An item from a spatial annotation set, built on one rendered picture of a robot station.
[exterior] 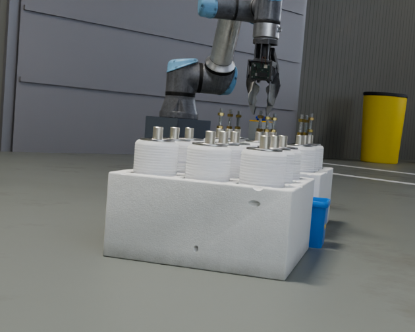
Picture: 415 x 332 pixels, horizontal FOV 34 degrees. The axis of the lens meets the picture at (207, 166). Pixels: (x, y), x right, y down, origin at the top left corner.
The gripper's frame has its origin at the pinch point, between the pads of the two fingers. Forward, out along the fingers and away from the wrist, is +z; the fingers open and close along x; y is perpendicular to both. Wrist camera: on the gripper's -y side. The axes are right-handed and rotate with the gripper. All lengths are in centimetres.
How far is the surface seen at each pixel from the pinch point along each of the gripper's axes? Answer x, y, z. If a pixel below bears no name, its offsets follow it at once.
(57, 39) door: -186, -214, -40
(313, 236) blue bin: 20.6, 20.6, 31.2
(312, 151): 16.2, 2.5, 10.5
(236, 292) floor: 14, 76, 34
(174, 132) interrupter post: -10.6, 44.7, 7.4
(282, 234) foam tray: 20, 63, 25
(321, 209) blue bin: 22.0, 20.8, 24.1
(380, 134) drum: 15, -511, 7
